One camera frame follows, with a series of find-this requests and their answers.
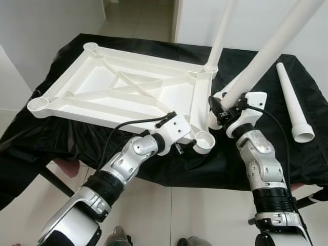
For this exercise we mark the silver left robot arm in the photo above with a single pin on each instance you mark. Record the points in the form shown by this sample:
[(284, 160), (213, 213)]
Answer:
[(123, 164)]

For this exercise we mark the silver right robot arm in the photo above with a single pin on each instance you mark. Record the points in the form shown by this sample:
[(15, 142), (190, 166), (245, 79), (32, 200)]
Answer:
[(261, 154)]

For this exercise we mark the white plastic table top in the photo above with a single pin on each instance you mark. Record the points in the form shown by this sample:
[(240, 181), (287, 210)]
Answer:
[(102, 87)]

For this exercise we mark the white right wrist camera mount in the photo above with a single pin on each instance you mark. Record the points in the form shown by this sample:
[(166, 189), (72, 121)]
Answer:
[(253, 100)]

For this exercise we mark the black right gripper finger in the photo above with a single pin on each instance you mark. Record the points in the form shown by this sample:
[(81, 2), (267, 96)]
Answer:
[(214, 106)]

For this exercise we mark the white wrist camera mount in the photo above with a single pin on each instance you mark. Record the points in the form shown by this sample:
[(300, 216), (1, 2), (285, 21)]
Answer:
[(177, 128), (253, 100)]

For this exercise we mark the black table cloth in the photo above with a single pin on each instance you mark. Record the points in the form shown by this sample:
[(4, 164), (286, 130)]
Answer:
[(287, 159)]

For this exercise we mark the robot right leg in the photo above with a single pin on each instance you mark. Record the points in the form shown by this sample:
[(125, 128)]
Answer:
[(195, 242)]

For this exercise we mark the white plastic table leg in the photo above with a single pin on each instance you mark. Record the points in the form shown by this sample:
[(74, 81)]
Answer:
[(271, 46), (292, 102), (223, 31)]

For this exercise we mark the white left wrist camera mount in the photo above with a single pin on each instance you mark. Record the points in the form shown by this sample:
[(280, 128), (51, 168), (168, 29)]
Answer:
[(177, 128)]

